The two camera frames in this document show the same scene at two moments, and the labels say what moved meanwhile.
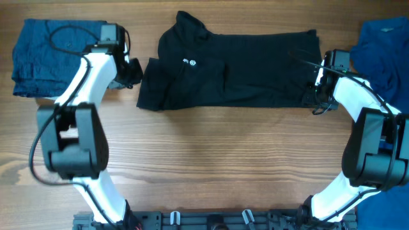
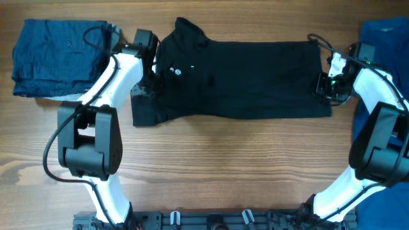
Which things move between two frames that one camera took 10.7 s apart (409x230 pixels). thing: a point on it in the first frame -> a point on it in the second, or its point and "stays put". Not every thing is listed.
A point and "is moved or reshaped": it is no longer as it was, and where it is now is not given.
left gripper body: [128, 78] -> [149, 87]
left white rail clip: [178, 217] stays put
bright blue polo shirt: [380, 55] stays put
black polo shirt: [196, 68] is moved or reshaped
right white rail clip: [245, 217] stays put
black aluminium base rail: [215, 220] stays put
